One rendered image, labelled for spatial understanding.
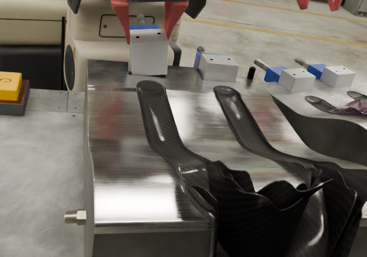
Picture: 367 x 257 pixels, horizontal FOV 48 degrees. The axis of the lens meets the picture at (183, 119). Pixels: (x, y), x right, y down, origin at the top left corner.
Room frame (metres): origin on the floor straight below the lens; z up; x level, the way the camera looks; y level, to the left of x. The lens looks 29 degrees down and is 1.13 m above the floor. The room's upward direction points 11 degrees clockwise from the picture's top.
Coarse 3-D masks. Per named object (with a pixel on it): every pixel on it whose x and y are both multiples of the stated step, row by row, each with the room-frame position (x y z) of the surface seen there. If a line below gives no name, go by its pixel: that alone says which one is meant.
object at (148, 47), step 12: (144, 24) 0.61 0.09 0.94; (156, 24) 0.60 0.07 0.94; (132, 36) 0.53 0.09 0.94; (144, 36) 0.53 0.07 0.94; (156, 36) 0.54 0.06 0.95; (132, 48) 0.52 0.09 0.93; (144, 48) 0.52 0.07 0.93; (156, 48) 0.52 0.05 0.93; (132, 60) 0.52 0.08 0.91; (144, 60) 0.52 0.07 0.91; (156, 60) 0.53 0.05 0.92; (132, 72) 0.52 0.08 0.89; (144, 72) 0.53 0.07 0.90; (156, 72) 0.53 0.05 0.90
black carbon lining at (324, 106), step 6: (306, 96) 0.65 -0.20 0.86; (312, 96) 0.66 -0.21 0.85; (354, 96) 0.71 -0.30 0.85; (360, 96) 0.71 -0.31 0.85; (366, 96) 0.71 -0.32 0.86; (312, 102) 0.64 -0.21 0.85; (318, 102) 0.65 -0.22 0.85; (324, 102) 0.65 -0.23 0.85; (318, 108) 0.63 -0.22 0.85; (324, 108) 0.63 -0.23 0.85; (330, 108) 0.63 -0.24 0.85
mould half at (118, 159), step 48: (96, 96) 0.45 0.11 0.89; (192, 96) 0.50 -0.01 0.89; (96, 144) 0.34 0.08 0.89; (144, 144) 0.36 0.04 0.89; (192, 144) 0.38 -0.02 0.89; (288, 144) 0.43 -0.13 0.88; (96, 192) 0.22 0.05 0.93; (144, 192) 0.23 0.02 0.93; (96, 240) 0.19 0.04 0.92; (144, 240) 0.20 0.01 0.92; (192, 240) 0.21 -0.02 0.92
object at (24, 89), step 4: (24, 80) 0.57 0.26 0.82; (28, 80) 0.58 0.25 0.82; (24, 84) 0.56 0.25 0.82; (24, 88) 0.55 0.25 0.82; (24, 92) 0.53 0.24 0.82; (20, 96) 0.52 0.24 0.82; (24, 96) 0.52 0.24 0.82; (0, 100) 0.50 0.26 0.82; (4, 100) 0.50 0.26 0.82; (8, 100) 0.50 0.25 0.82; (20, 100) 0.51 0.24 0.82
